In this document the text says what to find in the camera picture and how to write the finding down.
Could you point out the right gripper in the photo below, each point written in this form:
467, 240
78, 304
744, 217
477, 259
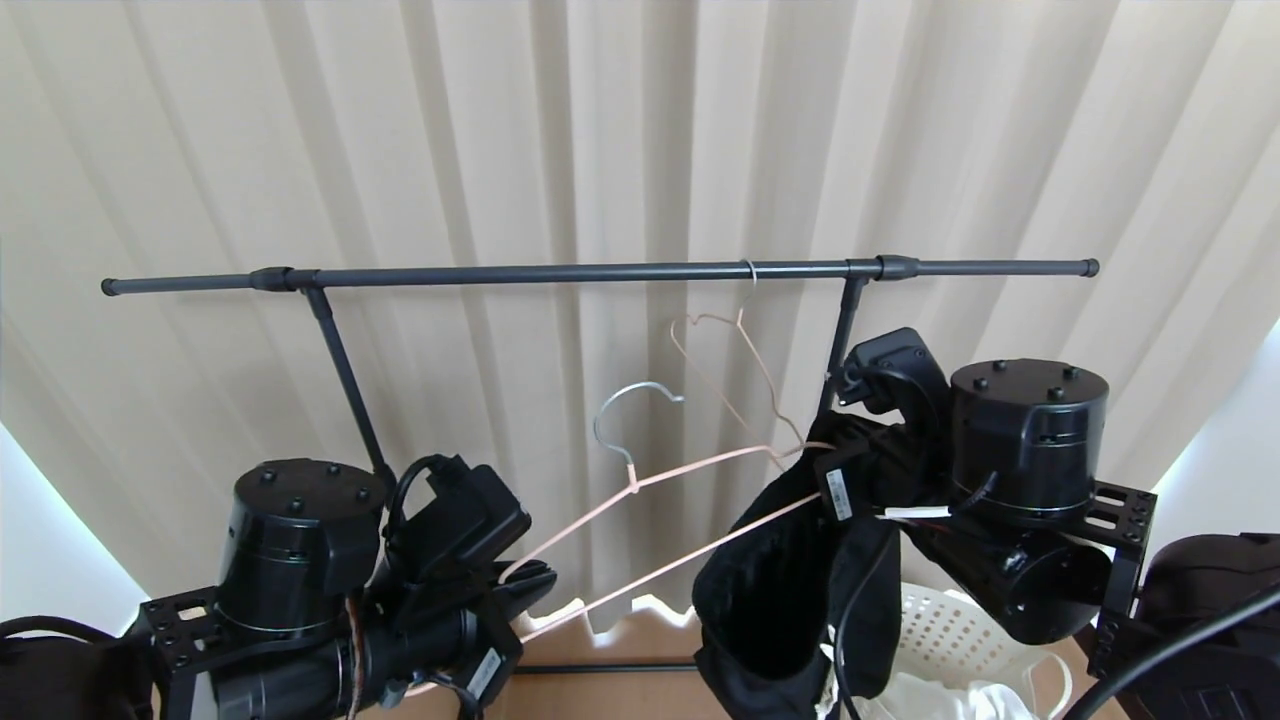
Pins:
880, 470

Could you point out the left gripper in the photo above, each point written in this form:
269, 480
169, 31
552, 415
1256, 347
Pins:
440, 640

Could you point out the pink clothes hanger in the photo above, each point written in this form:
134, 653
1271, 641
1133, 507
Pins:
745, 268
632, 478

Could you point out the black garment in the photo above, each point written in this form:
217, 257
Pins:
770, 590

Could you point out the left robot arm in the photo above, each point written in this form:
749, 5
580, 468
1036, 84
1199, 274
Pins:
290, 540

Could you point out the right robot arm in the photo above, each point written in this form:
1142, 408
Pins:
1030, 440

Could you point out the white laundry basket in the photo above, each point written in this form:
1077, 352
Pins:
960, 620

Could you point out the black clothes rack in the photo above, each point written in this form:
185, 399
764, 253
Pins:
600, 272

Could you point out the beige curtain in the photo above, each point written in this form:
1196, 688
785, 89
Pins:
200, 150

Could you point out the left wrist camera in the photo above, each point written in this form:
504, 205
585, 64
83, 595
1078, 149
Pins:
470, 520

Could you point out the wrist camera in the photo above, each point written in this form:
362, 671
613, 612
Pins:
895, 365
470, 520

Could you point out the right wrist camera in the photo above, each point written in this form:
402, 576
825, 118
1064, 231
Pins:
895, 365

